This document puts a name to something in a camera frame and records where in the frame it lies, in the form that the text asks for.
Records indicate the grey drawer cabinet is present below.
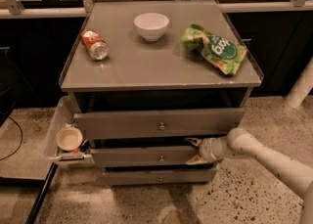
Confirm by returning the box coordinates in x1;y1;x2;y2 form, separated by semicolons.
60;1;263;173

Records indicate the white ceramic bowl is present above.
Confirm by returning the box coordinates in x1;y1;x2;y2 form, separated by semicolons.
134;13;169;42

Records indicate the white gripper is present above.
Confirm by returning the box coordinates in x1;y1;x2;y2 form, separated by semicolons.
186;137;224;165

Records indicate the green chip bag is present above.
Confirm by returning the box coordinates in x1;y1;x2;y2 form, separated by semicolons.
181;24;247;75

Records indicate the small beige bowl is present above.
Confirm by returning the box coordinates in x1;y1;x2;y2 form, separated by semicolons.
56;127;83;152

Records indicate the grey top drawer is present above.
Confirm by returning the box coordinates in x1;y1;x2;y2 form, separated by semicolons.
74;108;245;140

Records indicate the white post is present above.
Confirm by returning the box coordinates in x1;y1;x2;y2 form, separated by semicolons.
286;57;313;109

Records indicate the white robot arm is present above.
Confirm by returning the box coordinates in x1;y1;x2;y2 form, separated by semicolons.
186;128;313;224

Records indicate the grey drawer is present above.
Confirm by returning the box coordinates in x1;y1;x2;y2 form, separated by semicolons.
91;146;198;167
74;108;245;140
104;168;217;186

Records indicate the orange soda can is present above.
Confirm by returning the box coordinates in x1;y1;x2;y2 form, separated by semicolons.
81;29;109;61

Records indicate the grey bottom drawer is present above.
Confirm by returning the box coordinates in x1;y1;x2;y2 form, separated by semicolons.
104;168;217;186

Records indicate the black cable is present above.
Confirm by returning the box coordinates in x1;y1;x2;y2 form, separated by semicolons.
0;112;24;162

